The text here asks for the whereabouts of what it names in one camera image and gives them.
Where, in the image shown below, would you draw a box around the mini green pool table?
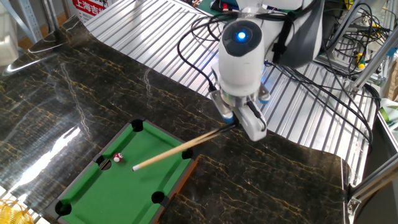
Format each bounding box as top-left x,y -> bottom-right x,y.
45,116 -> 200,224

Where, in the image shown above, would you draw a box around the long black camera cable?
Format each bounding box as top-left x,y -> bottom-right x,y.
176,14 -> 237,93

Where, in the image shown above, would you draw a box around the silver wrist camera blue ends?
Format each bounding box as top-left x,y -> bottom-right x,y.
210,67 -> 271,124

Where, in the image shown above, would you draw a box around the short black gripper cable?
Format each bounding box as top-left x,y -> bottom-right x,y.
247,100 -> 268,132

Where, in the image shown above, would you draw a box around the black cable bundle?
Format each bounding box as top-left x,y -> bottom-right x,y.
273,0 -> 384,153

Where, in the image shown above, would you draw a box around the red white printed box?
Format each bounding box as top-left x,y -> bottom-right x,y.
72,0 -> 109,23

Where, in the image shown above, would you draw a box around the green white bag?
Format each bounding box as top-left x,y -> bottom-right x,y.
378,98 -> 398,131

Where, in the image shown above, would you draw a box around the grey steel rack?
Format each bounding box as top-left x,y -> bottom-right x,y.
0,0 -> 43,44

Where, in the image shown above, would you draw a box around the aluminium frame corner profile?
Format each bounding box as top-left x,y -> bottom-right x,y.
347,152 -> 398,216

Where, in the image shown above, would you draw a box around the dark metal leg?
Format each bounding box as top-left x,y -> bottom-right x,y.
42,0 -> 60,34

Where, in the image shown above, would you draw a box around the black marble pattern mat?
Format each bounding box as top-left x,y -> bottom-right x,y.
0,15 -> 351,224

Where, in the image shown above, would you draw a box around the wooden cue stick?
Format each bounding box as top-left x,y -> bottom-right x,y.
132,123 -> 239,172

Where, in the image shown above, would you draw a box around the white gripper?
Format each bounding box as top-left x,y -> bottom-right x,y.
231,104 -> 268,142

